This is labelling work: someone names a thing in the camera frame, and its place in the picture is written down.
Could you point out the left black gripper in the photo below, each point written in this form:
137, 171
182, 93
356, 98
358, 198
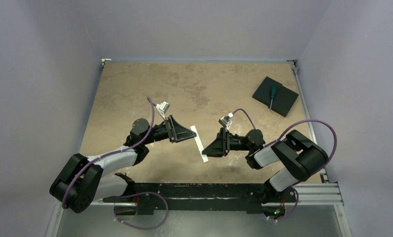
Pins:
177, 132

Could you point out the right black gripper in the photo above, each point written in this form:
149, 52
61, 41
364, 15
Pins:
225, 142

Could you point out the white remote control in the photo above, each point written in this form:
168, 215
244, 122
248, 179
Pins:
199, 144

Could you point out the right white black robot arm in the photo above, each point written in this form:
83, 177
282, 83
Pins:
300, 156

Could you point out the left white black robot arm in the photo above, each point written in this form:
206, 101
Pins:
84, 179

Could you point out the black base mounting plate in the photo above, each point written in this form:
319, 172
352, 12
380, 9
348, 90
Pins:
247, 197

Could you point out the black foam block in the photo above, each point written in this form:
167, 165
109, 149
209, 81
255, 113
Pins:
284, 100

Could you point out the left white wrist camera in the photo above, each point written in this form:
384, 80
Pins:
162, 109

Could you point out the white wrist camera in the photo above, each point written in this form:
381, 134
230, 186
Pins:
225, 121
162, 109

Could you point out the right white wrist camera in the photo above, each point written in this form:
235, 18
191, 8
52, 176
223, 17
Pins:
225, 121

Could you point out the green handled screwdriver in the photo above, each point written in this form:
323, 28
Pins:
273, 95

